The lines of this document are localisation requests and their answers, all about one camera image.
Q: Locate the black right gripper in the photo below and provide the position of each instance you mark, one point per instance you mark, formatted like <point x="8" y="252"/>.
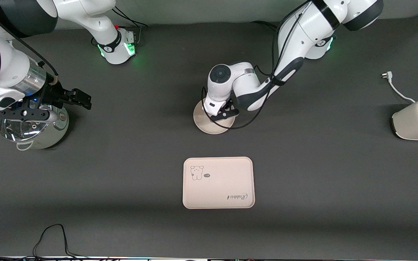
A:
<point x="54" y="92"/>

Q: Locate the round beige plate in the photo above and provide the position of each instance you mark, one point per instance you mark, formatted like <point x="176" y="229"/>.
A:
<point x="203" y="125"/>

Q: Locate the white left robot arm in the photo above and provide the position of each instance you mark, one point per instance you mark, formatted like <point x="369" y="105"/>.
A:
<point x="303" y="32"/>

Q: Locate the beige rectangular rabbit tray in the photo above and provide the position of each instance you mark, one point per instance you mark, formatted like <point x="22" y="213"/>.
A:
<point x="218" y="188"/>

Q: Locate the glass pot lid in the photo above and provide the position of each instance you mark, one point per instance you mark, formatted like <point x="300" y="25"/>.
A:
<point x="16" y="130"/>

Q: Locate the cream white toaster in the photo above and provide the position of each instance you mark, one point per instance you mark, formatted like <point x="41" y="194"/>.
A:
<point x="412" y="125"/>

